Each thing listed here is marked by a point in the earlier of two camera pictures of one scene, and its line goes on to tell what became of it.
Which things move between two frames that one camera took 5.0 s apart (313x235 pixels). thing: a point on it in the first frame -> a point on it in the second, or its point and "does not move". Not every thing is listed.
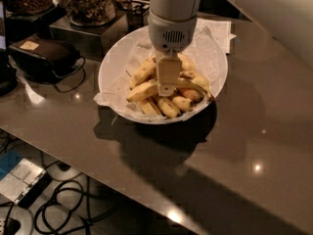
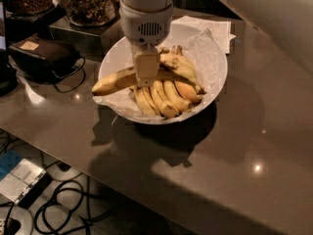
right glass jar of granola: [89, 5] does not move
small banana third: [183, 103] does not move
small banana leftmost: [148, 109] does not move
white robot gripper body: [171, 33] -> [146, 25]
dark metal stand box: [92, 41] does not move
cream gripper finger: [168, 71] -> [147, 65]
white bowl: [131, 50] does not move
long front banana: [152, 88] -> [127, 78]
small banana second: [168, 108] does not move
